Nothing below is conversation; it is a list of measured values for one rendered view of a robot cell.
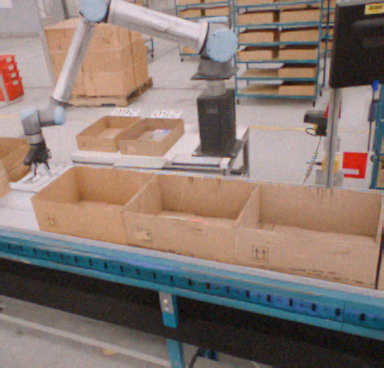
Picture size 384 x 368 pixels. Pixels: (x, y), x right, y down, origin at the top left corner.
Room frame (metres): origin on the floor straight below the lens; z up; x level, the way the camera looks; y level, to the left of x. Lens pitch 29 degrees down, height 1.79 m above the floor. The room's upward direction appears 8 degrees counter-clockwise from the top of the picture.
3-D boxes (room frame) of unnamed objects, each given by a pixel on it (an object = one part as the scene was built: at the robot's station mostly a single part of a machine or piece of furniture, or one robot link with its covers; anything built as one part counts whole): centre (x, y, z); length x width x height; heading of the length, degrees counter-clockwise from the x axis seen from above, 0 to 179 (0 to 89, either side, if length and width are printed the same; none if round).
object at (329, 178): (1.80, -0.78, 1.11); 0.12 x 0.05 x 0.88; 62
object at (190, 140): (2.65, -0.05, 0.74); 1.00 x 0.58 x 0.03; 65
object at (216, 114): (2.41, -0.38, 0.91); 0.26 x 0.26 x 0.33; 65
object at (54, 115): (2.25, 0.49, 1.12); 0.12 x 0.12 x 0.09; 0
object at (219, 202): (1.33, -0.10, 0.96); 0.39 x 0.29 x 0.17; 62
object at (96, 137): (2.77, 0.27, 0.80); 0.38 x 0.28 x 0.10; 153
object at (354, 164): (1.78, -0.85, 0.85); 0.16 x 0.01 x 0.13; 62
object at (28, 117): (2.23, 0.61, 1.11); 0.10 x 0.09 x 0.12; 90
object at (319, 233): (1.15, -0.45, 0.97); 0.39 x 0.29 x 0.17; 62
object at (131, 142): (2.62, 0.00, 0.80); 0.38 x 0.28 x 0.10; 153
